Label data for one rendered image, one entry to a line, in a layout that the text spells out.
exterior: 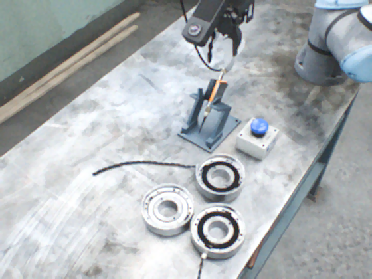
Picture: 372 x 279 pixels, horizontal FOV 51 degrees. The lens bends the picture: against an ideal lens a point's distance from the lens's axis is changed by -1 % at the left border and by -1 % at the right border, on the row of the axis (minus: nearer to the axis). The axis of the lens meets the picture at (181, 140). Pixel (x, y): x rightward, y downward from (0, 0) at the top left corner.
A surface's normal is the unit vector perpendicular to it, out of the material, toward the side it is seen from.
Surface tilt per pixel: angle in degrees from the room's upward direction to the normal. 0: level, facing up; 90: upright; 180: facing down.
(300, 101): 0
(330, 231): 0
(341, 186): 0
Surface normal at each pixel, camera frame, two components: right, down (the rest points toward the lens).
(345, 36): -0.90, -0.25
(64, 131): -0.03, -0.65
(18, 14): 0.80, 0.44
